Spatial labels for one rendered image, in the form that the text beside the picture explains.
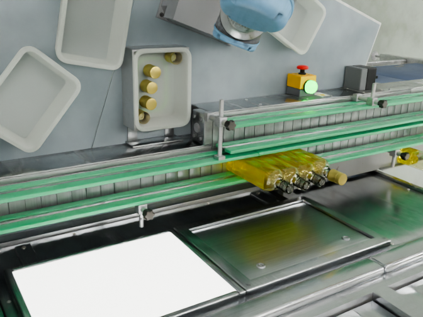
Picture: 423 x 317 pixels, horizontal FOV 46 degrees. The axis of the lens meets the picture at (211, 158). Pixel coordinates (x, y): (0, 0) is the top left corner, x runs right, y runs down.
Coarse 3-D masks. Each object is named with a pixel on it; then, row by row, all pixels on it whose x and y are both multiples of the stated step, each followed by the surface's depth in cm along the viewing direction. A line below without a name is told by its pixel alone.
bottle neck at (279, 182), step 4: (276, 180) 133; (280, 180) 132; (284, 180) 132; (276, 184) 132; (280, 184) 131; (284, 184) 130; (288, 184) 130; (292, 184) 130; (280, 188) 131; (284, 188) 130; (288, 188) 132; (292, 188) 131; (288, 192) 130
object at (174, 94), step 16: (144, 48) 130; (160, 48) 132; (176, 48) 134; (144, 64) 138; (160, 64) 141; (160, 80) 142; (176, 80) 144; (160, 96) 144; (176, 96) 145; (160, 112) 145; (176, 112) 147; (144, 128) 136; (160, 128) 139
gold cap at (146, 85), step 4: (144, 80) 139; (148, 80) 139; (140, 84) 139; (144, 84) 137; (148, 84) 136; (152, 84) 137; (156, 84) 137; (140, 88) 140; (144, 88) 137; (148, 88) 136; (152, 88) 137; (156, 88) 138; (148, 92) 137; (152, 92) 137
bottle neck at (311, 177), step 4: (312, 172) 139; (308, 176) 138; (312, 176) 137; (316, 176) 137; (320, 176) 136; (308, 180) 139; (312, 180) 137; (316, 180) 136; (320, 180) 138; (324, 180) 137; (316, 184) 137; (320, 184) 137; (324, 184) 137
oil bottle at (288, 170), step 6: (258, 156) 147; (264, 156) 147; (270, 156) 147; (270, 162) 142; (276, 162) 142; (282, 162) 142; (282, 168) 138; (288, 168) 138; (294, 168) 138; (288, 174) 136; (294, 174) 137; (288, 180) 136; (294, 186) 139
